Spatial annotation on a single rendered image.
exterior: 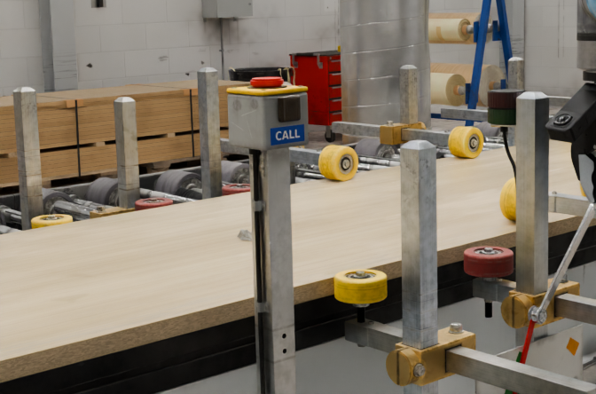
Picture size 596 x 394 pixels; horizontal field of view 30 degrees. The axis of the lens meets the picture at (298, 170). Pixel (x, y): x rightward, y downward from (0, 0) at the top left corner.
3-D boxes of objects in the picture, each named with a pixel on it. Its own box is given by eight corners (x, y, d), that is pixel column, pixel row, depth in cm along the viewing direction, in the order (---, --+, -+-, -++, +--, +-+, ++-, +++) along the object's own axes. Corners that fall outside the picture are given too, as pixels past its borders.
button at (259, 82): (291, 91, 132) (290, 77, 132) (264, 94, 129) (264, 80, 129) (269, 90, 135) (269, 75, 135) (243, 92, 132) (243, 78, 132)
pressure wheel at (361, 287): (386, 336, 174) (385, 264, 172) (389, 352, 166) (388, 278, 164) (334, 337, 174) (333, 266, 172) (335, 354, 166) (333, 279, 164)
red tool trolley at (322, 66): (379, 135, 1051) (378, 48, 1039) (327, 144, 996) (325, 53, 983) (341, 131, 1083) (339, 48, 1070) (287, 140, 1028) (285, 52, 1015)
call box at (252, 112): (309, 150, 133) (308, 85, 132) (264, 157, 128) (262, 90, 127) (272, 145, 138) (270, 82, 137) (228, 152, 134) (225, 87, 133)
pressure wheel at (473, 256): (523, 316, 183) (523, 248, 181) (491, 327, 177) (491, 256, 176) (485, 307, 189) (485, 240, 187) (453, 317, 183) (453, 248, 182)
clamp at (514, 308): (580, 313, 175) (580, 282, 174) (526, 332, 166) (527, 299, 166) (550, 306, 179) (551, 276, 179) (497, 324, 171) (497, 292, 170)
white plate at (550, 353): (584, 385, 177) (584, 324, 176) (477, 429, 161) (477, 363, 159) (581, 384, 178) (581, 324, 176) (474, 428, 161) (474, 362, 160)
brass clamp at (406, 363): (479, 367, 159) (479, 334, 158) (414, 391, 150) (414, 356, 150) (447, 358, 164) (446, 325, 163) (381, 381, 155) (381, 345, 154)
